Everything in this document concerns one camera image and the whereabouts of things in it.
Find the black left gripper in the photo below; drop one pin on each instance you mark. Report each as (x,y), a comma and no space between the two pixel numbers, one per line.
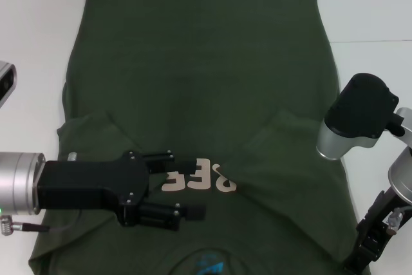
(87,185)

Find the dark green t-shirt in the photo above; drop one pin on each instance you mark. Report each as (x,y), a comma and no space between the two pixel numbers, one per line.
(199,78)

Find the silver cylindrical connector stub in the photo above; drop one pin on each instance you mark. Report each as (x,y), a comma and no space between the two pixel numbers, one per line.
(72,156)

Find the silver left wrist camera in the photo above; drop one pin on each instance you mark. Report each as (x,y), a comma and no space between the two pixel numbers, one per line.
(6,85)

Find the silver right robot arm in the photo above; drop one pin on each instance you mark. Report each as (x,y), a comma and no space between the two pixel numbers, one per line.
(402,175)

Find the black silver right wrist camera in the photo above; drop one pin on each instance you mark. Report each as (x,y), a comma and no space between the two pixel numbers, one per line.
(357,107)

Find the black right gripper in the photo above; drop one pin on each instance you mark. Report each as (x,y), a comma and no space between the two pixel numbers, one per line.
(373,230)

